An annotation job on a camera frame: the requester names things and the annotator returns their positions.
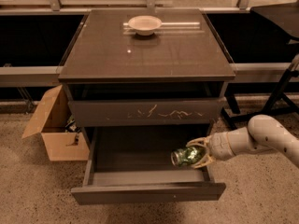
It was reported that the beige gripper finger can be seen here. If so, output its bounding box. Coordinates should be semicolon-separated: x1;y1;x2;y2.
192;154;215;169
186;137;209;148

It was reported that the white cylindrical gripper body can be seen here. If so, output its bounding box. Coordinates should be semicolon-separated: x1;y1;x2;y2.
208;132;235;161

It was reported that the crushed green soda can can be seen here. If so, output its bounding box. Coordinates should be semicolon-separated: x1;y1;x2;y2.
171;146;205;167

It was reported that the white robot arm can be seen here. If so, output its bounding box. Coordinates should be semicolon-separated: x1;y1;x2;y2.
187;115;299;168

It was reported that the dark grey drawer cabinet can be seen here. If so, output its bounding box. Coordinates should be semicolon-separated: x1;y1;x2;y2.
59;9;235;139

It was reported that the open grey middle drawer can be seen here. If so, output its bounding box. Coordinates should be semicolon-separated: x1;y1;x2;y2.
71;124;225;204

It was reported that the scratched grey top drawer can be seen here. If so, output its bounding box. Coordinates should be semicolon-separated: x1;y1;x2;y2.
69;98;225;127

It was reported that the black rolling stand base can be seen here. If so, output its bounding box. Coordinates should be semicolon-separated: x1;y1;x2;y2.
221;69;299;130

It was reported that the white bowl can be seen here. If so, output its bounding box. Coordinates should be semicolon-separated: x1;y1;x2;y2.
128;16;162;35

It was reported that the open cardboard box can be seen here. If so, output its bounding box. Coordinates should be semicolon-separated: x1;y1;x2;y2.
22;86;90;161

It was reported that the dark table at right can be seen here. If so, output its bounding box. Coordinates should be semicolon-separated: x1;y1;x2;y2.
250;2;299;41

